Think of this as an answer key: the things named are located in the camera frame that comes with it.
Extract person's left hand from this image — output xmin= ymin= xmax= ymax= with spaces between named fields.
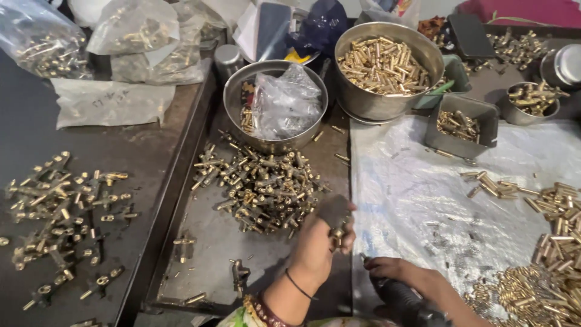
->
xmin=290 ymin=195 xmax=357 ymax=286

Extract person's right hand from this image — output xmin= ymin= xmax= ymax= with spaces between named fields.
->
xmin=363 ymin=256 xmax=437 ymax=297

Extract black electric screwdriver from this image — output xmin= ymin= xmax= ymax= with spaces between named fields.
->
xmin=361 ymin=253 xmax=452 ymax=327

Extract heap of brass valve fittings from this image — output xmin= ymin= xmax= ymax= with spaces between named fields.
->
xmin=190 ymin=130 xmax=333 ymax=239

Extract white plastic sheet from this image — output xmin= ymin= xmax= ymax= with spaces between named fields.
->
xmin=350 ymin=114 xmax=581 ymax=321

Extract single brass valve fitting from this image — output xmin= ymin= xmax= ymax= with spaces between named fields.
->
xmin=229 ymin=258 xmax=251 ymax=299
xmin=172 ymin=234 xmax=197 ymax=264

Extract crumpled clear plastic bag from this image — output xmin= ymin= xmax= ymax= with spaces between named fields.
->
xmin=251 ymin=64 xmax=324 ymax=141

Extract gold and maroon bangles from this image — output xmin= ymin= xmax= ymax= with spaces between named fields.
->
xmin=243 ymin=294 xmax=304 ymax=327

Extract dark metal tray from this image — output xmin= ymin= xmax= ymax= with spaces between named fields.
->
xmin=144 ymin=68 xmax=354 ymax=317

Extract person's patterned clothing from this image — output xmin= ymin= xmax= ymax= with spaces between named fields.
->
xmin=217 ymin=306 xmax=400 ymax=327

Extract grey plastic tray brass parts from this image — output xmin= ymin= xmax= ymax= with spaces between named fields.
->
xmin=424 ymin=94 xmax=500 ymax=160

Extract large steel bowl brass tubes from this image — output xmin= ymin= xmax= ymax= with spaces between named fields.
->
xmin=334 ymin=21 xmax=446 ymax=122

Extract steel bowl with plastic bag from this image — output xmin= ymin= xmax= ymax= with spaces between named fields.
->
xmin=222 ymin=60 xmax=329 ymax=155

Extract heap of brass tubes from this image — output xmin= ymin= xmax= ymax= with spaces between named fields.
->
xmin=458 ymin=170 xmax=581 ymax=327

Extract dark blue bag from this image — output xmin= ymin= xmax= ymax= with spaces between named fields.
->
xmin=285 ymin=0 xmax=349 ymax=59

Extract green plastic tray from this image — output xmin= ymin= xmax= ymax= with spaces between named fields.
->
xmin=413 ymin=54 xmax=473 ymax=110

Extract small steel cup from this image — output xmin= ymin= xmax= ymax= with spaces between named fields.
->
xmin=214 ymin=44 xmax=245 ymax=84

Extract clear bag of brass parts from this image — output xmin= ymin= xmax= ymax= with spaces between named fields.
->
xmin=110 ymin=14 xmax=206 ymax=86
xmin=86 ymin=0 xmax=181 ymax=56
xmin=0 ymin=0 xmax=94 ymax=81

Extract black flat tray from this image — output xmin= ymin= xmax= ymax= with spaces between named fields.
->
xmin=447 ymin=13 xmax=496 ymax=61

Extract small steel bowl brass parts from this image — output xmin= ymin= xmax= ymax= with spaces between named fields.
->
xmin=501 ymin=81 xmax=571 ymax=127

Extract scattered brass fittings heap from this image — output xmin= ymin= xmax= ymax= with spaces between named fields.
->
xmin=487 ymin=26 xmax=551 ymax=73

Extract flat empty plastic bag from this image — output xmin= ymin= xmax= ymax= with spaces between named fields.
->
xmin=51 ymin=77 xmax=176 ymax=130

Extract steel container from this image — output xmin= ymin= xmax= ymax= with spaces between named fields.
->
xmin=540 ymin=44 xmax=581 ymax=91

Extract maroon cloth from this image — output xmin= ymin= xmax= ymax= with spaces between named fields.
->
xmin=456 ymin=0 xmax=581 ymax=29

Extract spread of brass valve fittings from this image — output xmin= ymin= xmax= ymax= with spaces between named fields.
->
xmin=0 ymin=151 xmax=140 ymax=312

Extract black thread bracelet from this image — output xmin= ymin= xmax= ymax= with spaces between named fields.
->
xmin=284 ymin=268 xmax=319 ymax=301

